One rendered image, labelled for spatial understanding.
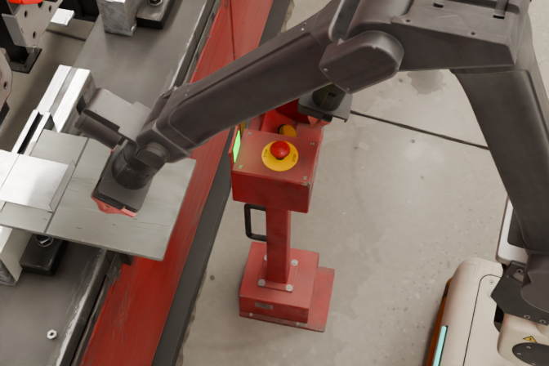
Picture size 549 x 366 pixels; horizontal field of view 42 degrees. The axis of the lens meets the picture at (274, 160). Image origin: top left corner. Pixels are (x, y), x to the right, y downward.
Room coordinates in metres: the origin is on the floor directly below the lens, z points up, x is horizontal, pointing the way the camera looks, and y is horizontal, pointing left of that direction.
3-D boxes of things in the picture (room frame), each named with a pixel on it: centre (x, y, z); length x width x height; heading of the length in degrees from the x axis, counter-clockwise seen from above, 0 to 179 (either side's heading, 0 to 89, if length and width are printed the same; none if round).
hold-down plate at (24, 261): (0.64, 0.35, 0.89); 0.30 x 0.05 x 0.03; 167
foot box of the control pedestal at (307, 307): (0.83, -0.04, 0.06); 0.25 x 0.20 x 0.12; 78
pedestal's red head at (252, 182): (0.84, -0.01, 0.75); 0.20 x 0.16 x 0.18; 168
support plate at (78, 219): (0.58, 0.27, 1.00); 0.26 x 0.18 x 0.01; 77
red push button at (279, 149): (0.79, -0.01, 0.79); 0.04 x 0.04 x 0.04
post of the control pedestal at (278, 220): (0.84, -0.01, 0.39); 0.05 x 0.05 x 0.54; 78
